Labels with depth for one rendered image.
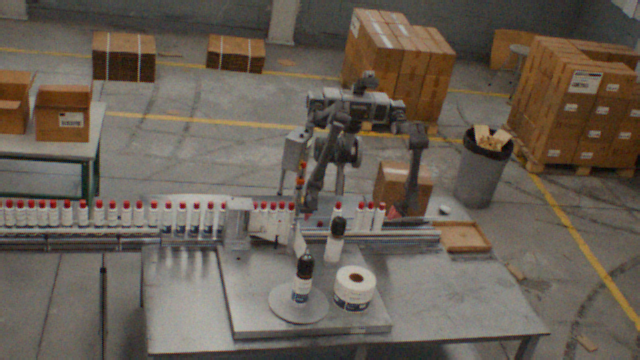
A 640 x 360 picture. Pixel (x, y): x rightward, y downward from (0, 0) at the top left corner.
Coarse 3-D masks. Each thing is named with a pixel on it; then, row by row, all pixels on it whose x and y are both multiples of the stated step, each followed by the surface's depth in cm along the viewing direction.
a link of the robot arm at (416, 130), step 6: (396, 126) 425; (402, 126) 418; (408, 126) 401; (414, 126) 394; (420, 126) 394; (396, 132) 428; (402, 132) 421; (408, 132) 406; (414, 132) 393; (420, 132) 393; (414, 138) 392; (420, 138) 392; (414, 144) 392; (420, 144) 393
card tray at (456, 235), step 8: (432, 224) 457; (440, 224) 459; (448, 224) 460; (456, 224) 462; (464, 224) 464; (472, 224) 465; (448, 232) 454; (456, 232) 456; (464, 232) 457; (472, 232) 459; (480, 232) 458; (448, 240) 447; (456, 240) 448; (464, 240) 450; (472, 240) 451; (480, 240) 453; (488, 240) 448; (448, 248) 436; (456, 248) 438; (464, 248) 439; (472, 248) 441; (480, 248) 443; (488, 248) 444
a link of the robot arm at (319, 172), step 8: (328, 120) 384; (336, 128) 383; (344, 128) 385; (328, 136) 387; (336, 136) 385; (328, 144) 386; (328, 152) 388; (320, 160) 390; (328, 160) 390; (320, 168) 390; (312, 176) 393; (320, 176) 392; (312, 184) 393; (320, 184) 394
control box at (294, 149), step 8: (296, 128) 399; (304, 128) 400; (288, 136) 389; (296, 136) 391; (304, 136) 392; (288, 144) 390; (296, 144) 388; (304, 144) 391; (288, 152) 392; (296, 152) 390; (304, 152) 396; (288, 160) 394; (296, 160) 392; (304, 160) 401; (288, 168) 397; (296, 168) 395
